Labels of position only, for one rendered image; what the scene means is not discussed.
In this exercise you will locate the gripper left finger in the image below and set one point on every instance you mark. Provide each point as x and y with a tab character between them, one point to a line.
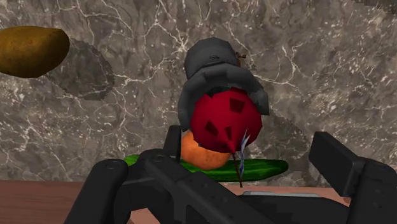
124	192

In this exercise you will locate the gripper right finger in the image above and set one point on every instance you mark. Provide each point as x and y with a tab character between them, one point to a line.
369	186

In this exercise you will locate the orange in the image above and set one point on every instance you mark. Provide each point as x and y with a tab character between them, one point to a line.
201	156

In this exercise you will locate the green cucumber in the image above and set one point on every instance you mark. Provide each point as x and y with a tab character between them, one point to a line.
263	170

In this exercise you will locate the red figure with grey hat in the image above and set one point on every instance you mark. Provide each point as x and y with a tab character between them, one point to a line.
223	121

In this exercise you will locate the brown potato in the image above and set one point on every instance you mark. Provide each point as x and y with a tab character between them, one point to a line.
28	51

